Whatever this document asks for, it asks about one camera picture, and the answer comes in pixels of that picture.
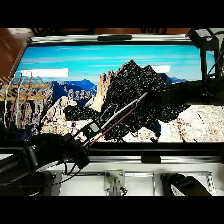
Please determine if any black floral shirt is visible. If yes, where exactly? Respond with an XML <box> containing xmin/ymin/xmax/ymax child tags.
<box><xmin>63</xmin><ymin>59</ymin><xmax>192</xmax><ymax>143</ymax></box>

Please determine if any black cable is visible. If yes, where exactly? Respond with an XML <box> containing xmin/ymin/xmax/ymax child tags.
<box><xmin>31</xmin><ymin>159</ymin><xmax>86</xmax><ymax>196</ymax></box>

